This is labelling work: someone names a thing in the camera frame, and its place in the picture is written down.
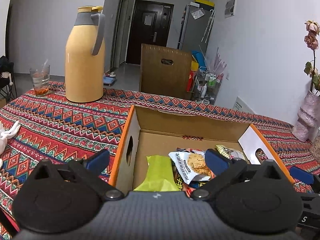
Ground yellow striped snack pack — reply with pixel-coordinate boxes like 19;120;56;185
216;145;246;160

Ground white cracker packet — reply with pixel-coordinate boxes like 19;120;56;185
169;150;213;184

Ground long green snack bar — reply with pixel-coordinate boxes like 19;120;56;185
134;155;180;192

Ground pink ceramic vase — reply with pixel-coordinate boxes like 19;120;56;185
291;90;319;142

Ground colourful patterned tablecloth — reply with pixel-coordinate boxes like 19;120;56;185
1;82;319;239

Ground red cardboard snack box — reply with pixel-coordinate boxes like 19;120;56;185
108;104;295;193

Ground red gift bag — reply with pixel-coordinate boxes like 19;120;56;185
186;70;195;92

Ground white cloth gloves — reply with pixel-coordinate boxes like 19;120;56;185
0;121;21;154

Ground glass cup with drink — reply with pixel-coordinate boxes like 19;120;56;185
29;59;50;96

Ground brown wicker chair back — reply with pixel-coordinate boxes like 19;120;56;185
139;44;191;100

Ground yellow thermos jug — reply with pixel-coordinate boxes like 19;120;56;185
65;6;105;103

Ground dried pink roses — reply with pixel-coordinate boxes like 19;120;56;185
304;20;319;92

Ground grey refrigerator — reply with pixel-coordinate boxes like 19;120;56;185
177;2;215;54

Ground black entrance door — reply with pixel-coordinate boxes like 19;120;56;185
126;0;174;64

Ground yellow box on fridge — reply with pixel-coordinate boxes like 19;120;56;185
195;0;215;7

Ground wire storage cart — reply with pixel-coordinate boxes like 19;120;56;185
191;69;223;105

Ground wall electrical panel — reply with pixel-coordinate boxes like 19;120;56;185
224;0;236;18

